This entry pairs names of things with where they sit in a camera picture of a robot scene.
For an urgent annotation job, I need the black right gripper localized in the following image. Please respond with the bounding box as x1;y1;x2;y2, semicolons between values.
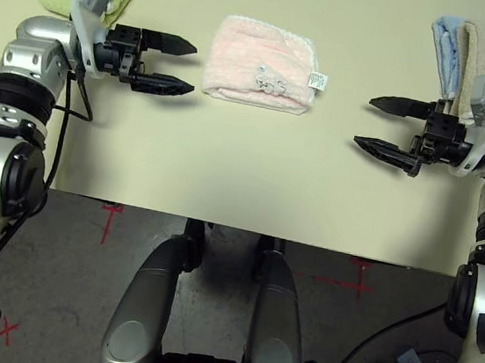
349;91;478;185

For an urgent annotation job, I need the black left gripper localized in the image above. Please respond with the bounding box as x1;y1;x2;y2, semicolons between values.
90;20;203;100

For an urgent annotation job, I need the pink terry towel duck embroidery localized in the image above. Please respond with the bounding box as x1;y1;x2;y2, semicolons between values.
199;11;337;120

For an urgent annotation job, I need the light blue folded towel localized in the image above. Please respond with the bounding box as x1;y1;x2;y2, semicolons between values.
423;13;472;103

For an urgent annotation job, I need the blue square tag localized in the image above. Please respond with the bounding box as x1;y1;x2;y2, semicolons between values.
395;348;427;363

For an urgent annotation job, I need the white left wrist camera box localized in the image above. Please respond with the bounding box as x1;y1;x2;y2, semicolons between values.
62;0;120;82

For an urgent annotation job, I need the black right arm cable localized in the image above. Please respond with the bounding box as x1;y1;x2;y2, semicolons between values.
320;95;485;363

